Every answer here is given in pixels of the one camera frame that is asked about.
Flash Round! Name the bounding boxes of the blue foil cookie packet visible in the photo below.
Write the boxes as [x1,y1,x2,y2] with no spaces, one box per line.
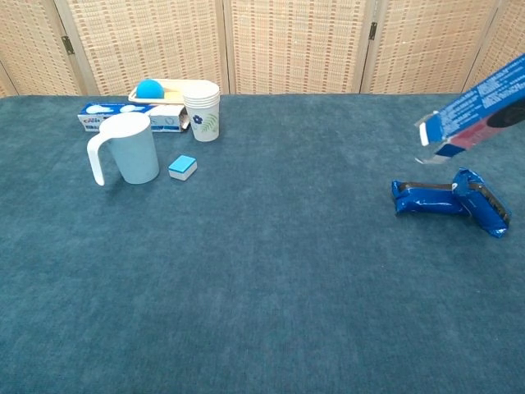
[450,167,514,240]
[390,179,467,218]

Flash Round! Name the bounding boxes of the blue cookie box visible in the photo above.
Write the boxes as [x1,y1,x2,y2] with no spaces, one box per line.
[413,53,525,166]

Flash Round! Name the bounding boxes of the blue white toothpaste box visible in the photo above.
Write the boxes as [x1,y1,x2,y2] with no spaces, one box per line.
[77,102,191,135]

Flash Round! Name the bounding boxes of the blue carpet table cloth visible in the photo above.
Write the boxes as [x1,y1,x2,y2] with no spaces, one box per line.
[0,93,525,394]

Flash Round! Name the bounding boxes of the small blue white block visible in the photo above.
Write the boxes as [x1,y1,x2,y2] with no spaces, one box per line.
[167,154,199,182]

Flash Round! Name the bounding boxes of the stack of floral paper cups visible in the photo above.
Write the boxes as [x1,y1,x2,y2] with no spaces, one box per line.
[181,84,221,143]

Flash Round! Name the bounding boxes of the cream rectangular tray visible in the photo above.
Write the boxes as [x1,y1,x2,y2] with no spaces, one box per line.
[127,78,215,105]

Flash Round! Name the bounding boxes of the woven folding screen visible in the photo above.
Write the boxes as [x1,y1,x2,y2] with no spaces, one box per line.
[0,0,525,98]

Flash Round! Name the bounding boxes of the blue ball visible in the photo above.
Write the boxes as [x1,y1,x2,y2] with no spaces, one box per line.
[135,78,166,100]

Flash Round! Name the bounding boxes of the white handled mug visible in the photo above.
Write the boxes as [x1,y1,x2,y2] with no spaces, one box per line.
[85,112,161,187]

